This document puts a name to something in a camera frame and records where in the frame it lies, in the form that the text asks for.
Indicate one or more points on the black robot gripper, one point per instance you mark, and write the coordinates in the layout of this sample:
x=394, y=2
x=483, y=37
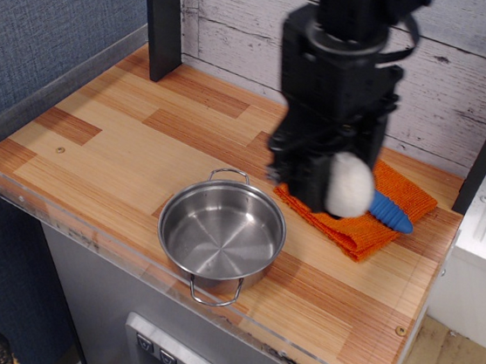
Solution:
x=339, y=96

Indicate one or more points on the white plush egg black band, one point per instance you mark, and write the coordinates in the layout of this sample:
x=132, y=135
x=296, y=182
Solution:
x=350, y=190

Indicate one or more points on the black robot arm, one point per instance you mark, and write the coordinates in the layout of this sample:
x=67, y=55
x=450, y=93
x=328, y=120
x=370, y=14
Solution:
x=353, y=19

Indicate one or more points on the stainless steel pot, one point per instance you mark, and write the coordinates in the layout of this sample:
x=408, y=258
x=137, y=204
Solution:
x=221, y=235

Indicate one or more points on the orange folded cloth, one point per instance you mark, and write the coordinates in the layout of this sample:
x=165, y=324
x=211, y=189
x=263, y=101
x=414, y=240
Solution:
x=360, y=237

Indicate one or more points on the brass screw right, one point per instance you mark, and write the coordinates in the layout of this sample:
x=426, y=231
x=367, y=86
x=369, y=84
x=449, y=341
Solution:
x=401, y=331

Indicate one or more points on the white aluminium block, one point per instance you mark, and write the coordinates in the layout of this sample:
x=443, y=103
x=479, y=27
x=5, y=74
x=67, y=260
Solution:
x=458, y=300

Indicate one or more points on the silver cabinet button panel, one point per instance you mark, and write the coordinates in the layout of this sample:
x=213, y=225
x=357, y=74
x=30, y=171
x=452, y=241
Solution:
x=154, y=342

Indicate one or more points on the blue handled metal spoon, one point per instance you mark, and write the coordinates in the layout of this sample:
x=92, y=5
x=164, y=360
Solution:
x=389, y=213

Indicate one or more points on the clear acrylic guard rail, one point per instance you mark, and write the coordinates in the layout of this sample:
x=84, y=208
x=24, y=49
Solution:
x=130, y=144

